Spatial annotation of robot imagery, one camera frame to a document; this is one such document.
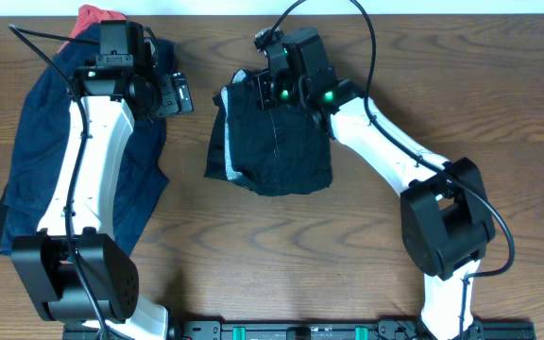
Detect black shorts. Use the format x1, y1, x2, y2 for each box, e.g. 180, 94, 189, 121
204, 69, 332, 196

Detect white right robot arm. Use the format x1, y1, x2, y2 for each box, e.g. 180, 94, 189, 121
254, 27, 495, 339

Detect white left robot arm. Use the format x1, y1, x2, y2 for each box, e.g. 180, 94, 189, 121
11, 54, 193, 339

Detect red garment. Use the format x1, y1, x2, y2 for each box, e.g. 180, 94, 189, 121
69, 5, 128, 39

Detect navy blue shorts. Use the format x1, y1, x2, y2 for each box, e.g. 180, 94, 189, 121
0, 24, 168, 255

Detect black mounting rail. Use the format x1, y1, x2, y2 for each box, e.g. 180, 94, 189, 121
61, 320, 536, 340

